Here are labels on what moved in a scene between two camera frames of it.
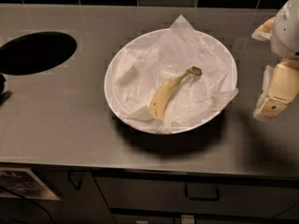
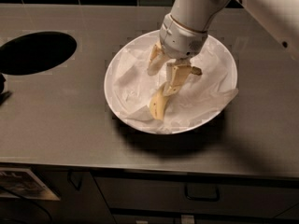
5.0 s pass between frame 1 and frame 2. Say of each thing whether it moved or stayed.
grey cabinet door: stayed
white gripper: moved
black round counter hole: stayed
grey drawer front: stayed
